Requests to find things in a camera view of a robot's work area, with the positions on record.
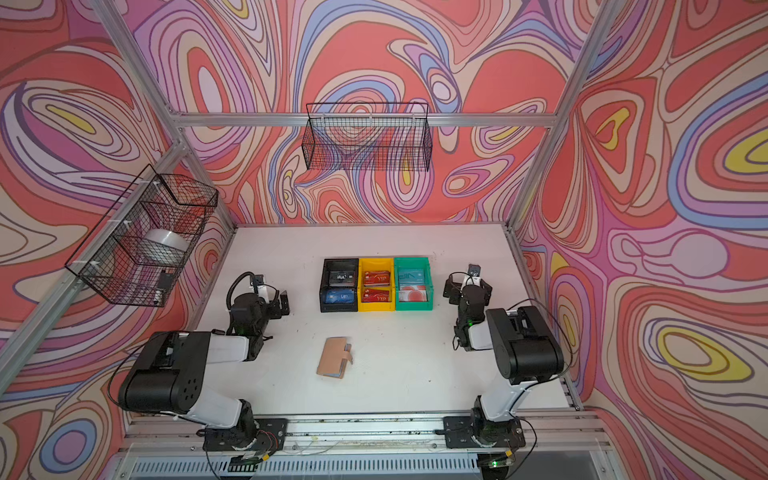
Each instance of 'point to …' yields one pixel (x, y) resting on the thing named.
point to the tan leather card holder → (334, 358)
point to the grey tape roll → (165, 246)
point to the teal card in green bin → (411, 275)
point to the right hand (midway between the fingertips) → (467, 283)
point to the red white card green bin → (417, 293)
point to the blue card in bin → (340, 296)
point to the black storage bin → (339, 285)
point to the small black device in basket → (165, 281)
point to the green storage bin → (413, 284)
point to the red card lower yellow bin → (370, 295)
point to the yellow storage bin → (376, 264)
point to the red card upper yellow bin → (377, 278)
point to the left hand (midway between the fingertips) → (273, 290)
